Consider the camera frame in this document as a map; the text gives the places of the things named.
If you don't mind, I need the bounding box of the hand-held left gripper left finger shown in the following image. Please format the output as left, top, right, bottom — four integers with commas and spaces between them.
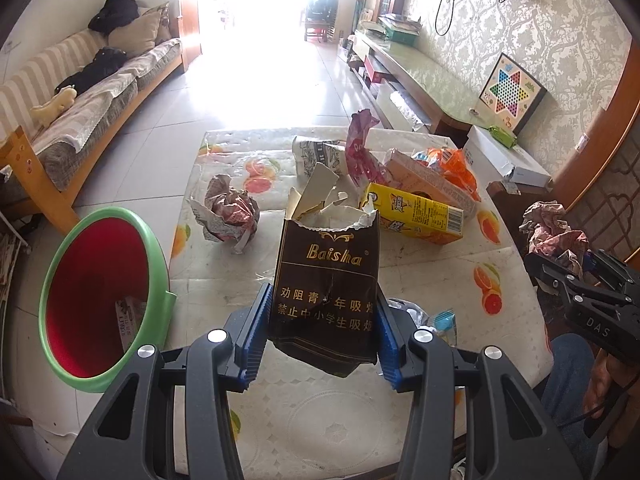
56, 282, 273, 480

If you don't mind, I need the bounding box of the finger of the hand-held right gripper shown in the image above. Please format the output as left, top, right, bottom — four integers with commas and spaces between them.
523, 252, 583, 295
580, 249, 640, 283

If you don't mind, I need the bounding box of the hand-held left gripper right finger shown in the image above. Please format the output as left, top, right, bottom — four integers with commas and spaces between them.
375, 295, 586, 480

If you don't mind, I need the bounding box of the pink brown paper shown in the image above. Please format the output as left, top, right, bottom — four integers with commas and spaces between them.
519, 201, 591, 276

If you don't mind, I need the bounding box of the brown cigarette carton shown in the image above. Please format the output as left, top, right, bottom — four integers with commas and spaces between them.
265, 162, 380, 378

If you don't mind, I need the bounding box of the printed paper ball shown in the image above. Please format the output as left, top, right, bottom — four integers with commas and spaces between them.
187, 175, 261, 256

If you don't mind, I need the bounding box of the orange snack bag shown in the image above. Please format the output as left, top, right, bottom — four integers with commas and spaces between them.
412, 146, 481, 201

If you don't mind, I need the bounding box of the red bin with green rim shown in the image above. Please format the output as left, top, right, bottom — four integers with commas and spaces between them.
39, 206, 177, 395

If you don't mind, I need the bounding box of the pink long box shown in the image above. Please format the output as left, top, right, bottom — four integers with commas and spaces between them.
385, 148, 481, 218

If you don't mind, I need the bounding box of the pink foil wrapper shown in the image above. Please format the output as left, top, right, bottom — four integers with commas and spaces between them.
345, 108, 396, 186

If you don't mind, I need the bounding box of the person's right hand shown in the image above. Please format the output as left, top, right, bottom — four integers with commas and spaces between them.
585, 347, 633, 441

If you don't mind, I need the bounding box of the crumpled foil ball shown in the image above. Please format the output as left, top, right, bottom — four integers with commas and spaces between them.
387, 297, 426, 331

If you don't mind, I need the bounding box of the blue candy wrapper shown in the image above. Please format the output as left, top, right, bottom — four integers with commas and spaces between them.
427, 310, 458, 343

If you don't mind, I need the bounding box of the person's right leg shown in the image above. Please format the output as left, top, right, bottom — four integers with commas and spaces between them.
540, 334, 598, 431

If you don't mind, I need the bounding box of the small table with fruit cloth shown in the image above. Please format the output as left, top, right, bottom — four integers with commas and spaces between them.
167, 127, 548, 480

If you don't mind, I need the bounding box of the white cardboard box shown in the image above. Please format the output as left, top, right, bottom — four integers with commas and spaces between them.
462, 125, 553, 186

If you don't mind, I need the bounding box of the yellow drink carton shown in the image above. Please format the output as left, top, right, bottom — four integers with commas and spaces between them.
361, 182, 466, 246

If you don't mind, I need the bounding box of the small green package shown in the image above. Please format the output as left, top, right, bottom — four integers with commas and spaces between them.
487, 126, 518, 148

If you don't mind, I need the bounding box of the star checkers board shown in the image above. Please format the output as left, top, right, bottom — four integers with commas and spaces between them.
477, 52, 547, 136

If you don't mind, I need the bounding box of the patterned milk carton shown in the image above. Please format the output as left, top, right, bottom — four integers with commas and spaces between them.
291, 135, 351, 178

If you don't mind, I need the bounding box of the shiny plastic wrapped box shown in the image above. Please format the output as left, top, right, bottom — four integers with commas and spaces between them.
375, 82, 436, 133

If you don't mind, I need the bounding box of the long low TV cabinet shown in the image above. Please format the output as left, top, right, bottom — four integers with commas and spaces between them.
345, 30, 506, 136

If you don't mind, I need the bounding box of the stack of flat boxes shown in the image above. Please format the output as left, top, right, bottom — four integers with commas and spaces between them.
377, 15, 421, 43

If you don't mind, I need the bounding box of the cream plush toy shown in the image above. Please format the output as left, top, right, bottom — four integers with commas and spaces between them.
31, 86, 78, 128

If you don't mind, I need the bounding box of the black flat garment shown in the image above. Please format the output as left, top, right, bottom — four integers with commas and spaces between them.
54, 46, 126, 96

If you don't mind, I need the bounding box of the wooden chair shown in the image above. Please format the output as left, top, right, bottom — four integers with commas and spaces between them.
302, 0, 341, 43

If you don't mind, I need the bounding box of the beige pillow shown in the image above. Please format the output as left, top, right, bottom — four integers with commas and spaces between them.
107, 7, 163, 58

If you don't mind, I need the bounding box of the patterned pillow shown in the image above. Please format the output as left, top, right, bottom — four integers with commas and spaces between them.
150, 2, 172, 46

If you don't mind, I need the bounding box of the striped beige sofa cover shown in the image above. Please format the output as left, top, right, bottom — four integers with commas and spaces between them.
0, 27, 182, 156

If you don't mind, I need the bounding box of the black clothing heap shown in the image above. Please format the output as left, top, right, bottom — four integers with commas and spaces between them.
88, 0, 140, 37

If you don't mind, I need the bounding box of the wooden frame sofa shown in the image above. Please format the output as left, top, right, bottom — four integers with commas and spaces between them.
0, 2, 183, 236

